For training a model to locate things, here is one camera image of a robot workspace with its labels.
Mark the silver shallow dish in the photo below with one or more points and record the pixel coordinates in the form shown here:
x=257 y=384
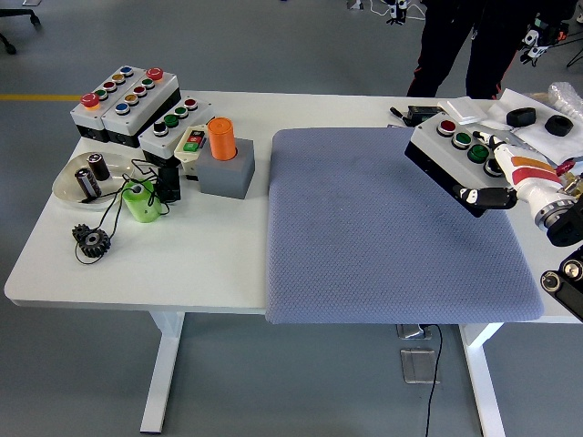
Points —
x=67 y=182

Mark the black capacitor cylinder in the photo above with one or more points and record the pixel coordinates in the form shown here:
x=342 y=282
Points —
x=99 y=167
x=88 y=183

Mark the grey-blue textured mat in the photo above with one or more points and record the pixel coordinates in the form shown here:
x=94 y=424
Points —
x=355 y=227

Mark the small black device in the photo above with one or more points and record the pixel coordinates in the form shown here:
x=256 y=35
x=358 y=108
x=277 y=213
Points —
x=169 y=182

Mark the black stand leg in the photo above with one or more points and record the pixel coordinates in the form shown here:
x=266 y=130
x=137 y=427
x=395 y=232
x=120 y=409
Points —
x=575 y=55

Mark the black pen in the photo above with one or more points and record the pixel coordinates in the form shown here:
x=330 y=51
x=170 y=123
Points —
x=399 y=114

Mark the black metal gear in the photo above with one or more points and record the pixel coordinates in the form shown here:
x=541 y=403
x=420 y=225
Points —
x=94 y=243

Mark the metal floor socket plate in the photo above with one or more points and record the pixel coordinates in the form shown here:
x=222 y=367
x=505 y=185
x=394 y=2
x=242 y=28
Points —
x=416 y=366

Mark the cream red-green switch box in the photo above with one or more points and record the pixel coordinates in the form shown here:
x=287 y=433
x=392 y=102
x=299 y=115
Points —
x=192 y=141

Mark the clear bubble wrap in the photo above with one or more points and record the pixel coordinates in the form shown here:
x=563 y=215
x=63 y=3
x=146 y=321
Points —
x=567 y=95

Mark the person's hand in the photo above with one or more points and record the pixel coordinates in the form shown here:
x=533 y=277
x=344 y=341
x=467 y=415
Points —
x=539 y=41
x=398 y=10

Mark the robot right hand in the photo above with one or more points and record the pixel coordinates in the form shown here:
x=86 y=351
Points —
x=533 y=182

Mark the white table leg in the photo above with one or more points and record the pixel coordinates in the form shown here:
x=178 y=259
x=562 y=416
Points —
x=161 y=373
x=485 y=387

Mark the white paper sheet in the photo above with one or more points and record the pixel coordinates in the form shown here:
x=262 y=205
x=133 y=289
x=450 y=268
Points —
x=510 y=100

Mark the black office chair base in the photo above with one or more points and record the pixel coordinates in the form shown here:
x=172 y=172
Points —
x=23 y=13

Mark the five-button box red mushroom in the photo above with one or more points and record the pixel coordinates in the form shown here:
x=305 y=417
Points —
x=137 y=104
x=92 y=116

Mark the four-button white control box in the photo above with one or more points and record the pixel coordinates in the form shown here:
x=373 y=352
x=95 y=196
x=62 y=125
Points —
x=158 y=143
x=430 y=132

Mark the brass fitting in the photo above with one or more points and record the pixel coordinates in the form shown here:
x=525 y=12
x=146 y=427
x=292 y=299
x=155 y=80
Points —
x=575 y=184

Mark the orange cylinder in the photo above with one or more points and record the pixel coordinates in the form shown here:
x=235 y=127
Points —
x=221 y=139

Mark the person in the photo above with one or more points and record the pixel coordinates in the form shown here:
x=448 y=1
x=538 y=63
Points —
x=444 y=45

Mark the white switch plate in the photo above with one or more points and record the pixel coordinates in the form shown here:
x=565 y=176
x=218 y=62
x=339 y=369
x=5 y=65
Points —
x=460 y=110

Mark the green cylinder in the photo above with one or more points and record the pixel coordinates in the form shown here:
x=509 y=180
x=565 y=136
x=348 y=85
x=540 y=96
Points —
x=142 y=205

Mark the black box green label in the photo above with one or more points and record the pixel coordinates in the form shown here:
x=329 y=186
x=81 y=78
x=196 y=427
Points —
x=421 y=111

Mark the metal floor socket lid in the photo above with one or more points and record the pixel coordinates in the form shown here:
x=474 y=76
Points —
x=410 y=331

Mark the grey block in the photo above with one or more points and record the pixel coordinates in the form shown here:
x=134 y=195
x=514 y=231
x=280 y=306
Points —
x=226 y=177

